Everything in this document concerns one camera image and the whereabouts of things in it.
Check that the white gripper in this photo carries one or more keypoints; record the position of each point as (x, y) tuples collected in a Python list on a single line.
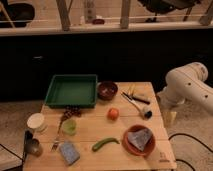
[(169, 117)]

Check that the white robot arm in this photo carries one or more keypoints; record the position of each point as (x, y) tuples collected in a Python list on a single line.
[(185, 83)]

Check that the orange red apple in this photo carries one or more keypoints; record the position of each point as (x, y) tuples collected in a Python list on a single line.
[(113, 113)]

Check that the green plastic cup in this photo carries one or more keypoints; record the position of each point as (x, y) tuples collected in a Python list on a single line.
[(69, 127)]

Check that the silver metal cup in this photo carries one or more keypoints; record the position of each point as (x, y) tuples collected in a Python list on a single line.
[(33, 147)]

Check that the orange clay bowl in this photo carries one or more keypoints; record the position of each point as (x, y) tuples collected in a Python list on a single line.
[(131, 148)]

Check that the grey folded cloth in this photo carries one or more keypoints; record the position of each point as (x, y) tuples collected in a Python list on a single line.
[(139, 138)]

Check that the wooden table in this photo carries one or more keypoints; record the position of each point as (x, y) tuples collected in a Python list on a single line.
[(93, 126)]

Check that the green chili pepper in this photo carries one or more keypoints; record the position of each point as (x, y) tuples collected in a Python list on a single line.
[(103, 142)]

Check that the dark brown bowl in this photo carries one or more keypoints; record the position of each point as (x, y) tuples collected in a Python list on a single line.
[(107, 90)]

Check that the green plastic tray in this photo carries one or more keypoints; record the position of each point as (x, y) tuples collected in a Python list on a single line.
[(72, 90)]

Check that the bunch of dark grapes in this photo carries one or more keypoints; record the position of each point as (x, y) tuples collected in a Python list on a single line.
[(71, 111)]

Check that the blue sponge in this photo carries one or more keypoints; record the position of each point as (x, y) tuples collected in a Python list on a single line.
[(69, 153)]

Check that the black office chair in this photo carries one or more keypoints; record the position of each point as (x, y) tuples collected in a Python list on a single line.
[(167, 6)]

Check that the metal fork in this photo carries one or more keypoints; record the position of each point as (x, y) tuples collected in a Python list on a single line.
[(56, 140)]

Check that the white tape roll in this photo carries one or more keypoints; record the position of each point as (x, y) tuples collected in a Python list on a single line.
[(37, 122)]

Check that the white handled brush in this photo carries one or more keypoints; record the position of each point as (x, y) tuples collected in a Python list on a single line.
[(144, 111)]

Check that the black handled knife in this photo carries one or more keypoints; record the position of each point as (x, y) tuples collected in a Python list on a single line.
[(138, 97)]

